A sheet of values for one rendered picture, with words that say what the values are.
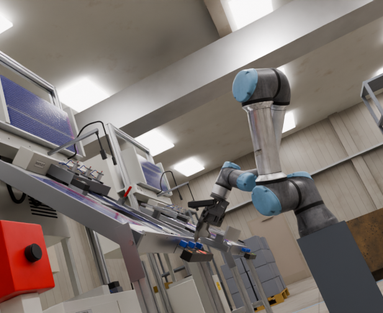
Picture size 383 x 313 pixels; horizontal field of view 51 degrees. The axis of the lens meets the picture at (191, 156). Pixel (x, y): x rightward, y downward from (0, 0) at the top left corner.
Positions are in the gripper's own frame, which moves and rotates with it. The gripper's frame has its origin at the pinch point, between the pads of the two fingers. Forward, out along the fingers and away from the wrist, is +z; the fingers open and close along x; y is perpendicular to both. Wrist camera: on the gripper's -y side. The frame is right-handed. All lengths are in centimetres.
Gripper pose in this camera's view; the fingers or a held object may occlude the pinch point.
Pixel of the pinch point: (195, 238)
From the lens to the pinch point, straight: 171.4
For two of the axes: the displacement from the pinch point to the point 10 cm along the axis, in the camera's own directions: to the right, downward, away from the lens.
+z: -4.1, 9.1, -1.0
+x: 2.8, 2.3, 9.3
